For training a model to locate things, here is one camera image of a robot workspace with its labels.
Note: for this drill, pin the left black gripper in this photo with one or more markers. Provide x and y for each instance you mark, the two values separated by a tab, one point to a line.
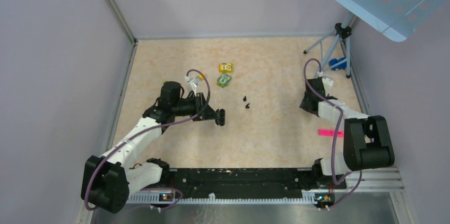
202	110

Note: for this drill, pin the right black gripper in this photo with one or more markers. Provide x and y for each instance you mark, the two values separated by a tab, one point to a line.
303	105

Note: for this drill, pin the black earbud charging case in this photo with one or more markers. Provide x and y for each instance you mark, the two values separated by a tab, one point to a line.
221	117

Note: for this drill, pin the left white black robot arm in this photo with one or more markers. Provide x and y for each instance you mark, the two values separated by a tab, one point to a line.
108	180

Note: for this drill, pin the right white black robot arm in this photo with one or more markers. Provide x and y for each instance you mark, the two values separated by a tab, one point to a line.
366	139

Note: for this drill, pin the pink marker pen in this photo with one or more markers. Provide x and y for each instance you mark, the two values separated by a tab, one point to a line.
330	133

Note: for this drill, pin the green number block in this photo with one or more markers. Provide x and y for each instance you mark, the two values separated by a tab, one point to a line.
224	80

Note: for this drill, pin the blue toy car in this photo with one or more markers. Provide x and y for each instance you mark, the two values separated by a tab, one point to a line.
336	64

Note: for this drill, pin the yellow number block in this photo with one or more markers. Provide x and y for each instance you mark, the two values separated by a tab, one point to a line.
226	68

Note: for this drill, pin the light blue tripod stand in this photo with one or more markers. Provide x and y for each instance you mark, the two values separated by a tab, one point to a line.
341	34

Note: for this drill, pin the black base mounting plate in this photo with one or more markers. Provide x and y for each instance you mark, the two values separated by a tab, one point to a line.
244	183

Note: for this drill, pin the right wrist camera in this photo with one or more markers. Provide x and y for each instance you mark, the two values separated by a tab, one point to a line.
327	84

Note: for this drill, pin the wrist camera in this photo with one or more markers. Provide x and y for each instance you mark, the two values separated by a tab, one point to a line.
193	83
327	84

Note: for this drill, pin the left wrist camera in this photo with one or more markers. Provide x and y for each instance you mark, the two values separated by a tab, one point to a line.
193	83

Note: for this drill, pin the white cable duct strip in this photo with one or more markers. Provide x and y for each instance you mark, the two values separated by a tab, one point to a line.
154	198

